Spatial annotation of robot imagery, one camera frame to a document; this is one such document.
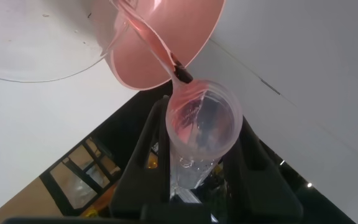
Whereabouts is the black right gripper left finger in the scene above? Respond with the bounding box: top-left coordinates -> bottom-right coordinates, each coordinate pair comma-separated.
109,95 -> 172,219

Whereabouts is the pink plastic bowl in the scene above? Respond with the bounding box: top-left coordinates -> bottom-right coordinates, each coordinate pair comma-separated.
87,0 -> 227,91

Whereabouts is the clear glass beaker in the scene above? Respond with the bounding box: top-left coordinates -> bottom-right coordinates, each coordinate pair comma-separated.
0,0 -> 195,85

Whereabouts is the test tube with red pigment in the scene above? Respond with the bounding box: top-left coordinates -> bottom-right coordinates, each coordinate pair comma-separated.
165,78 -> 244,191

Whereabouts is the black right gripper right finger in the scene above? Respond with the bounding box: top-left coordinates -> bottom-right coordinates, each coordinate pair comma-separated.
222,116 -> 305,223

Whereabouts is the black metal frame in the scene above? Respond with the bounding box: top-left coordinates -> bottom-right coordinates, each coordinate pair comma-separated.
39,135 -> 124,217

